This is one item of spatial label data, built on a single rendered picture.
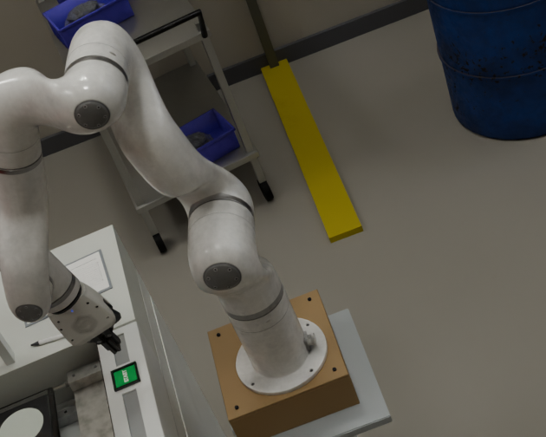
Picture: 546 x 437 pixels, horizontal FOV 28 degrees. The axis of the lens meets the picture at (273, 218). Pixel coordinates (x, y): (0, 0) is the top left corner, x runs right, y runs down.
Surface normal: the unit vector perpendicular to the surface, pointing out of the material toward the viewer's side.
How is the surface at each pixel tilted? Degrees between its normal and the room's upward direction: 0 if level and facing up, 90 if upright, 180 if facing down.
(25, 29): 90
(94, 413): 0
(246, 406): 2
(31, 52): 90
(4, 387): 90
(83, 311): 88
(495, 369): 0
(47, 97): 70
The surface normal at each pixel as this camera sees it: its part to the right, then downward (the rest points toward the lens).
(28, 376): 0.26, 0.57
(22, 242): 0.08, -0.11
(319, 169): -0.29, -0.72
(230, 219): 0.31, -0.72
